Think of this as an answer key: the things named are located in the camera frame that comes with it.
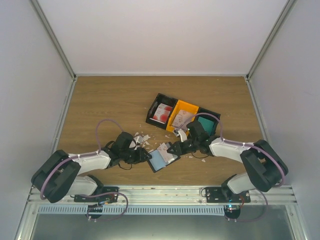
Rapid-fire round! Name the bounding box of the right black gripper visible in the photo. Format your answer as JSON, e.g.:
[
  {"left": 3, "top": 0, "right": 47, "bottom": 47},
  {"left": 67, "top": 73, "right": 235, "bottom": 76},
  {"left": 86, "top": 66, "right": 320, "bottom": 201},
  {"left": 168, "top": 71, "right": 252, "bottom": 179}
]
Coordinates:
[{"left": 167, "top": 138, "right": 199, "bottom": 157}]

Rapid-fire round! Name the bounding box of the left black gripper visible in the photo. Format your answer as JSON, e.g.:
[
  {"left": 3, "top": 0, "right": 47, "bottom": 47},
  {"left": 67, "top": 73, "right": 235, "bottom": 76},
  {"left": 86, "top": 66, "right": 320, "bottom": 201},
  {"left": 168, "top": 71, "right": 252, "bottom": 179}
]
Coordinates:
[{"left": 120, "top": 147, "right": 152, "bottom": 165}]

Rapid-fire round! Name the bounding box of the black leather card holder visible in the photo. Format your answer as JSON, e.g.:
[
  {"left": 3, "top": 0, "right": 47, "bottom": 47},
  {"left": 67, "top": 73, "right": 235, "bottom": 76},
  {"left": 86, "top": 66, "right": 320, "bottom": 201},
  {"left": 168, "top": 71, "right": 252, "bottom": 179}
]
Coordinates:
[{"left": 147, "top": 142, "right": 177, "bottom": 173}]

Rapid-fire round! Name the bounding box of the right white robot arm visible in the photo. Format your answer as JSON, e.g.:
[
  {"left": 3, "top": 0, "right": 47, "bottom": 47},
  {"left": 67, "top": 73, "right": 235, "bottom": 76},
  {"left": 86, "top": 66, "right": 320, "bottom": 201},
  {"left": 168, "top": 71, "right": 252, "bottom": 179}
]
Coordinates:
[{"left": 167, "top": 120, "right": 289, "bottom": 203}]

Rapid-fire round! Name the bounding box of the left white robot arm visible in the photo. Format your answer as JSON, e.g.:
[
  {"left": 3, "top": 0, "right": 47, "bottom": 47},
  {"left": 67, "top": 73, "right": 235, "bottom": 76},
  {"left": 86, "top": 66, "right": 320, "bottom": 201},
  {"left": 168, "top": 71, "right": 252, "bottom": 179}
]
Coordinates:
[{"left": 31, "top": 132, "right": 152, "bottom": 203}]

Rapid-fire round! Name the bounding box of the white VIP card stack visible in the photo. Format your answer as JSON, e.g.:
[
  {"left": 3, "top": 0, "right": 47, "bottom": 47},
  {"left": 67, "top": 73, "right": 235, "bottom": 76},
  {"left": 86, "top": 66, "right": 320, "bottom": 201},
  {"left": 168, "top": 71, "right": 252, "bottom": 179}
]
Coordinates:
[{"left": 172, "top": 109, "right": 193, "bottom": 129}]

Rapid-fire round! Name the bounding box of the orange card bin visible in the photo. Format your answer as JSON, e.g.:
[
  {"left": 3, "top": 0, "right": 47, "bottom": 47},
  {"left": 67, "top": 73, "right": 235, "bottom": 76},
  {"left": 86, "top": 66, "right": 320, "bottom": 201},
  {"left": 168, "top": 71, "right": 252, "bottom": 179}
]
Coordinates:
[{"left": 166, "top": 100, "right": 199, "bottom": 132}]

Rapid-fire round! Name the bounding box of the red card stack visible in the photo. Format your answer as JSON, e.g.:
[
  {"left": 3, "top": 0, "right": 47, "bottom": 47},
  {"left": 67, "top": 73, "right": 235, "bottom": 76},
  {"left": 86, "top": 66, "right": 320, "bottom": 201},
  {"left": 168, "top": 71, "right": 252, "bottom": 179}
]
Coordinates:
[{"left": 151, "top": 103, "right": 172, "bottom": 124}]

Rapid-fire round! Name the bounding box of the teal card stack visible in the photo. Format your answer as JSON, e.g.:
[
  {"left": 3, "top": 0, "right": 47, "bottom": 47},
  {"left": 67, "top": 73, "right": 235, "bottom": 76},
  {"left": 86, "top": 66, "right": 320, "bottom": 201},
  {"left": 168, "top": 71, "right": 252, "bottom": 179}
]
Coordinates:
[{"left": 198, "top": 117, "right": 215, "bottom": 135}]

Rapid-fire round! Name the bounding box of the right black card bin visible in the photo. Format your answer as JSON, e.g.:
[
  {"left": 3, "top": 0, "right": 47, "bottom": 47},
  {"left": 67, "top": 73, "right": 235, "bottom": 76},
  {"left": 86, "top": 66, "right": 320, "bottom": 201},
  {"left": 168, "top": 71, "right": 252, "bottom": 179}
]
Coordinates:
[{"left": 195, "top": 107, "right": 221, "bottom": 136}]

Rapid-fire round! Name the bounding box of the black card bin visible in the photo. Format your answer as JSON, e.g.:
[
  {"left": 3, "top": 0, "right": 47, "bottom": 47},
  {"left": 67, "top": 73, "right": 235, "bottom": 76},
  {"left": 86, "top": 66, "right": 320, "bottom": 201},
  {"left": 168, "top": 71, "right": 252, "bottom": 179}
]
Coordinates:
[
  {"left": 195, "top": 107, "right": 221, "bottom": 136},
  {"left": 145, "top": 93, "right": 178, "bottom": 130}
]

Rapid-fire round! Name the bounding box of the left black card bin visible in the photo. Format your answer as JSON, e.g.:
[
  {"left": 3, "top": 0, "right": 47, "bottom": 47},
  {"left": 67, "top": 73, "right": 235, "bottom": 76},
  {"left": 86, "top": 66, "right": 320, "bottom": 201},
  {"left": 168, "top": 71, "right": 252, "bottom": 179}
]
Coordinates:
[{"left": 145, "top": 93, "right": 178, "bottom": 130}]

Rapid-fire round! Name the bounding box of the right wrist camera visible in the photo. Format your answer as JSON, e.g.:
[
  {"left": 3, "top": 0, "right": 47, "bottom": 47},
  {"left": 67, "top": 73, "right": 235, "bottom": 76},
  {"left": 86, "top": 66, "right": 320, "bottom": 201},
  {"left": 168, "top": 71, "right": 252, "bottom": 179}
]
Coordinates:
[{"left": 173, "top": 128, "right": 188, "bottom": 142}]

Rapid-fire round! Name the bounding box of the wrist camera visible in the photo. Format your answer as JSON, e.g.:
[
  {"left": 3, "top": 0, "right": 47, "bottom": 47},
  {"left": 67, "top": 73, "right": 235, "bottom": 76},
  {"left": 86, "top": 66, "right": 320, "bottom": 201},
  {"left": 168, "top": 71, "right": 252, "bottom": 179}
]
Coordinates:
[
  {"left": 173, "top": 128, "right": 188, "bottom": 142},
  {"left": 133, "top": 135, "right": 145, "bottom": 146}
]

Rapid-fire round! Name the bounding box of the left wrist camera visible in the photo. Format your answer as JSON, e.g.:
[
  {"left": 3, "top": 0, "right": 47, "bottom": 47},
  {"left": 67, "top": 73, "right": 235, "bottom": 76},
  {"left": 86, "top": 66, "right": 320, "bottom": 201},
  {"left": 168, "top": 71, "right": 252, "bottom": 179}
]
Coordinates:
[{"left": 133, "top": 135, "right": 145, "bottom": 146}]

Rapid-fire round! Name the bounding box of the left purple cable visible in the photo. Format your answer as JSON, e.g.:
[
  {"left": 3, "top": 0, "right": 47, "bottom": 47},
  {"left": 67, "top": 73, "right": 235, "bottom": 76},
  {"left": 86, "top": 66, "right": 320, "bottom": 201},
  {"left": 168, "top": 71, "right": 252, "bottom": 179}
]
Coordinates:
[{"left": 39, "top": 119, "right": 131, "bottom": 201}]

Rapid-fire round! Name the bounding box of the aluminium rail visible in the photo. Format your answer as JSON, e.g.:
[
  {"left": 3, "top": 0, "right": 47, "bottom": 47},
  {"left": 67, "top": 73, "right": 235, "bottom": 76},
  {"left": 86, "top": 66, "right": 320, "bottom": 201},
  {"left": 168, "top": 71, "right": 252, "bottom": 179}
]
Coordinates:
[{"left": 27, "top": 183, "right": 298, "bottom": 206}]

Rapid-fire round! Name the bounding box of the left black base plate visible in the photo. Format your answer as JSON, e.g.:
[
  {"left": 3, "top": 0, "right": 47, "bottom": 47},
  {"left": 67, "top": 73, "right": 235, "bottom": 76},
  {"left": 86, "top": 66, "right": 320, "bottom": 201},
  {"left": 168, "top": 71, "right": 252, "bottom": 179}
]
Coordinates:
[{"left": 71, "top": 186, "right": 119, "bottom": 204}]

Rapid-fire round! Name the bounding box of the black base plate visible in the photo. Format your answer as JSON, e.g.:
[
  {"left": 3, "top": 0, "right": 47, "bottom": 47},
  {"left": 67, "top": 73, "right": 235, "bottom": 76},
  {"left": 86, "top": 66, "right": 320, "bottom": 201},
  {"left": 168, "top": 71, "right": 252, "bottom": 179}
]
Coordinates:
[
  {"left": 200, "top": 186, "right": 251, "bottom": 204},
  {"left": 71, "top": 186, "right": 119, "bottom": 204}
]

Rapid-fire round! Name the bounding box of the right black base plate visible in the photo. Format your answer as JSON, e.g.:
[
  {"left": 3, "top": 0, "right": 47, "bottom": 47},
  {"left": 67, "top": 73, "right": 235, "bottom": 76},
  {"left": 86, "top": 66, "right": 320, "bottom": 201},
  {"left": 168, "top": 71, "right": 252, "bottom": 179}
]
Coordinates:
[{"left": 200, "top": 186, "right": 251, "bottom": 204}]

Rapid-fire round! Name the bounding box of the grey slotted cable duct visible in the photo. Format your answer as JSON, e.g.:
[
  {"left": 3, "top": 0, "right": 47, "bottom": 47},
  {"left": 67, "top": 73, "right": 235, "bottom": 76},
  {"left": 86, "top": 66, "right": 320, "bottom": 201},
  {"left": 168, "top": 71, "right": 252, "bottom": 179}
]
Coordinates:
[{"left": 38, "top": 204, "right": 225, "bottom": 217}]

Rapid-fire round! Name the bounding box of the left frame post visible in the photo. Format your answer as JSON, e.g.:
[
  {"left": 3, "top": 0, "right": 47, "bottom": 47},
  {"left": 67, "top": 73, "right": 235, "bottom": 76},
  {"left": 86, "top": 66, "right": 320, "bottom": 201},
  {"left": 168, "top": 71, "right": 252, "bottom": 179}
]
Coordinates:
[{"left": 29, "top": 0, "right": 77, "bottom": 82}]

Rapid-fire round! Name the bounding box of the frame post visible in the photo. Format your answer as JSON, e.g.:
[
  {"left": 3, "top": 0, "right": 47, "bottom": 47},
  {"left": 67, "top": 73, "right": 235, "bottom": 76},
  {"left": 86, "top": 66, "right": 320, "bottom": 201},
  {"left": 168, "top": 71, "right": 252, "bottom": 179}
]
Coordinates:
[
  {"left": 29, "top": 0, "right": 77, "bottom": 82},
  {"left": 245, "top": 0, "right": 297, "bottom": 82}
]

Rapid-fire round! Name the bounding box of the right frame post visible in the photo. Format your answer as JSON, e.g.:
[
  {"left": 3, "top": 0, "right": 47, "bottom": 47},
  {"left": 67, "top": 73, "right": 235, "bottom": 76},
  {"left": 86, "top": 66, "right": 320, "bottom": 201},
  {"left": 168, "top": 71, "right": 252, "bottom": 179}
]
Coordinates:
[{"left": 245, "top": 0, "right": 297, "bottom": 82}]

